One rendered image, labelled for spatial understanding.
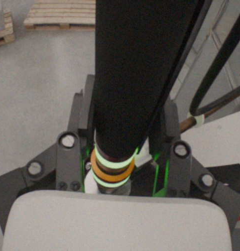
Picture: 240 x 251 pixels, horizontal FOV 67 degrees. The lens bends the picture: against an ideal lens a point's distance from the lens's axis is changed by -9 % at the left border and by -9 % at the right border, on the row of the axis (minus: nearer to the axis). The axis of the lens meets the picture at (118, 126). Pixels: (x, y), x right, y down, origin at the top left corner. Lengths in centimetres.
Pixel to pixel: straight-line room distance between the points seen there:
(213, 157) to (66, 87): 191
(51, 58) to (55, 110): 81
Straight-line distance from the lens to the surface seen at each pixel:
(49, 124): 205
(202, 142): 67
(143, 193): 42
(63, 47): 283
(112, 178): 19
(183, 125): 27
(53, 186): 73
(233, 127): 65
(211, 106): 29
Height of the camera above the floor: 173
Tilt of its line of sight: 60 degrees down
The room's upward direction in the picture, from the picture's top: 11 degrees clockwise
